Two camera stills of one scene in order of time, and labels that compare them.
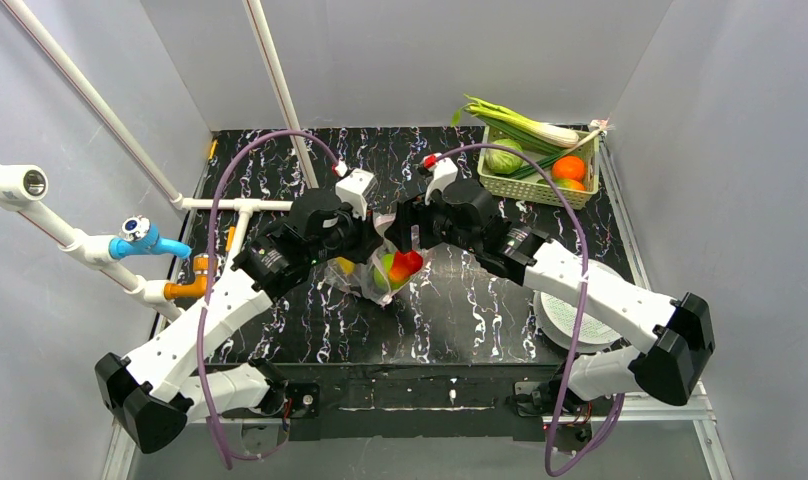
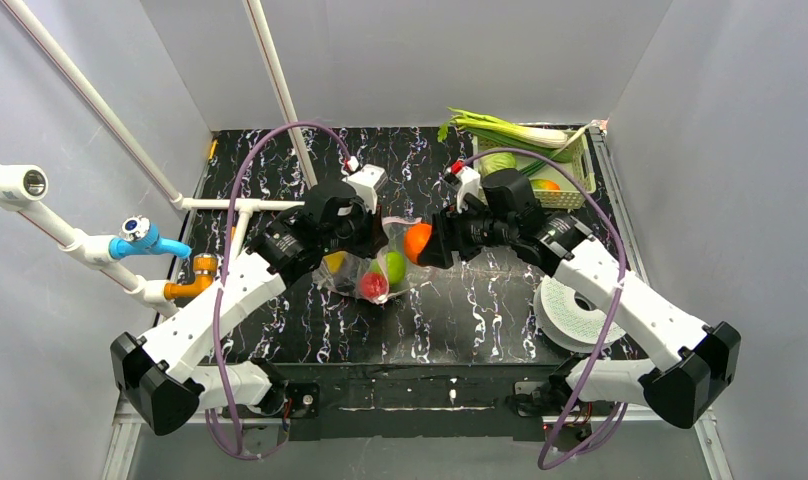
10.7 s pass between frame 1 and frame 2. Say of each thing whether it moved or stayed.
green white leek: moved
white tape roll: stayed
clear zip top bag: stayed
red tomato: moved
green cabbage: moved
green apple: moved
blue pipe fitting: stayed
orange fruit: moved
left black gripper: stayed
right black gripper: moved
